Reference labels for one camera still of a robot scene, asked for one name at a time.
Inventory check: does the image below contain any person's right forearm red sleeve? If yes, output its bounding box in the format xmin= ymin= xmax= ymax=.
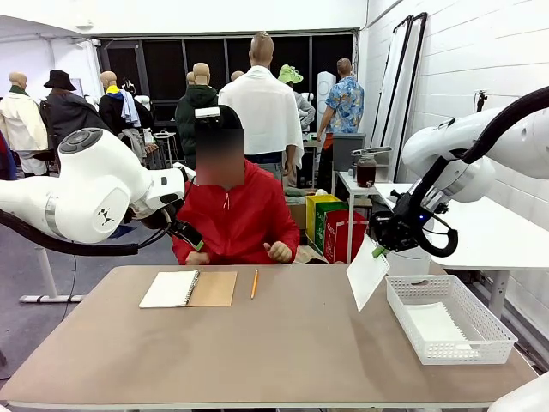
xmin=172 ymin=239 xmax=194 ymax=266

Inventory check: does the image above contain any person's left forearm red sleeve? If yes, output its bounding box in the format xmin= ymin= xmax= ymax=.
xmin=282 ymin=231 xmax=300 ymax=264

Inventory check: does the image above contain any cardboard box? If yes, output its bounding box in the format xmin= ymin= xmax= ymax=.
xmin=287 ymin=201 xmax=308 ymax=231

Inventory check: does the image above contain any yellow bag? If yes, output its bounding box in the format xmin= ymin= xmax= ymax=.
xmin=305 ymin=194 xmax=343 ymax=254

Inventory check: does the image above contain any green bag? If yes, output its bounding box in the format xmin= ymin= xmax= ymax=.
xmin=315 ymin=201 xmax=351 ymax=254

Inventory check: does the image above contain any person's red jacket torso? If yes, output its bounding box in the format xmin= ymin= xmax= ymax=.
xmin=171 ymin=158 xmax=300 ymax=266

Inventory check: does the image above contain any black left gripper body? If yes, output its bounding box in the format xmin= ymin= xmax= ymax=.
xmin=167 ymin=218 xmax=203 ymax=246

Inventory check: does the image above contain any black bucket hat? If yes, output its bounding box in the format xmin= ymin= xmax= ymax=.
xmin=43 ymin=69 xmax=77 ymax=92

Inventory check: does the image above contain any white perforated plastic basket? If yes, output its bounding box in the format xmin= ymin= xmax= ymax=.
xmin=384 ymin=274 xmax=519 ymax=366

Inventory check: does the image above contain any olive green cloth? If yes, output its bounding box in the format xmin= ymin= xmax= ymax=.
xmin=285 ymin=186 xmax=319 ymax=203

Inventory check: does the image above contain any mannequin in dark coat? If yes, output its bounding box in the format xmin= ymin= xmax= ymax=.
xmin=39 ymin=83 xmax=113 ymax=151

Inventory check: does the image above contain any person's left hand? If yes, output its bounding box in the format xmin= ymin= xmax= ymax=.
xmin=262 ymin=240 xmax=294 ymax=263

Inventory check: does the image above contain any tall mannequin white cape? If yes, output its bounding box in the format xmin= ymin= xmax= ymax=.
xmin=217 ymin=31 xmax=305 ymax=181

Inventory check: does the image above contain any white lidded trash bin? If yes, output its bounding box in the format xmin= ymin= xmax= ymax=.
xmin=384 ymin=248 xmax=432 ymax=278

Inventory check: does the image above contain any mannequin with yellow collar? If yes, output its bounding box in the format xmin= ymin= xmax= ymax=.
xmin=98 ymin=70 xmax=155 ymax=171

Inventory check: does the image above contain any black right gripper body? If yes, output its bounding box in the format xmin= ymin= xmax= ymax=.
xmin=371 ymin=192 xmax=430 ymax=253

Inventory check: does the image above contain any white tower fan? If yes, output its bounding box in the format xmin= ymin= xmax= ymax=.
xmin=317 ymin=71 xmax=337 ymax=113

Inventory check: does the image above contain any light green hat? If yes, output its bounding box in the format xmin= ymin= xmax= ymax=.
xmin=277 ymin=64 xmax=305 ymax=85

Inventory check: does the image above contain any person's blurred head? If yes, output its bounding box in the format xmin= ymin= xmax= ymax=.
xmin=195 ymin=128 xmax=246 ymax=186

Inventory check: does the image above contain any spiral notebook brown cover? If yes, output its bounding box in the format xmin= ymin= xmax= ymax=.
xmin=138 ymin=269 xmax=238 ymax=309

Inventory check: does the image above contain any mannequin in grey shirt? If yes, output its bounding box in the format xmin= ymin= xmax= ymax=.
xmin=291 ymin=83 xmax=317 ymax=132

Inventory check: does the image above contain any mannequin in cream coat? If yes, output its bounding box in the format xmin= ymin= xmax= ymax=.
xmin=0 ymin=71 xmax=49 ymax=178

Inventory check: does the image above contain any grey box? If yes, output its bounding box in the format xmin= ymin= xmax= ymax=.
xmin=332 ymin=132 xmax=367 ymax=173

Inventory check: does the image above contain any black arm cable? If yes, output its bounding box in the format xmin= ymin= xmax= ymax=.
xmin=0 ymin=209 xmax=190 ymax=258
xmin=402 ymin=84 xmax=549 ymax=258

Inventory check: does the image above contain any small white stand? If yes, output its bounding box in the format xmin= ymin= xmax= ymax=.
xmin=153 ymin=131 xmax=179 ymax=171

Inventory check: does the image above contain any small white side table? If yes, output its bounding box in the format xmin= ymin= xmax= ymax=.
xmin=336 ymin=170 xmax=378 ymax=264

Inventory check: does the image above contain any black framed white panel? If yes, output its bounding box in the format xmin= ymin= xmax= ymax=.
xmin=371 ymin=15 xmax=415 ymax=149
xmin=392 ymin=11 xmax=429 ymax=184

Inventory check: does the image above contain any grey metal tray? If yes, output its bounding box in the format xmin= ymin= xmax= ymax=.
xmin=351 ymin=146 xmax=394 ymax=157

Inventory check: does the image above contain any black cap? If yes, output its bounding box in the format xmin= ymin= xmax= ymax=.
xmin=195 ymin=105 xmax=245 ymax=131

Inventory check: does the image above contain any mannequin in dark green hoodie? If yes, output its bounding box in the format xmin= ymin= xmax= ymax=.
xmin=174 ymin=63 xmax=220 ymax=171

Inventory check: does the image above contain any glass jar brown liquid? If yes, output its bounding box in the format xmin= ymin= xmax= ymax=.
xmin=355 ymin=153 xmax=378 ymax=189

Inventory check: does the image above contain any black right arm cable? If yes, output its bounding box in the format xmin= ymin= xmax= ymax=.
xmin=402 ymin=84 xmax=549 ymax=258

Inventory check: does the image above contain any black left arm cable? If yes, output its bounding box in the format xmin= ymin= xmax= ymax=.
xmin=0 ymin=209 xmax=190 ymax=258

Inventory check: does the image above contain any mannequin in floral shirt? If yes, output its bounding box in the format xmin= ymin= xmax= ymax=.
xmin=317 ymin=58 xmax=365 ymax=195

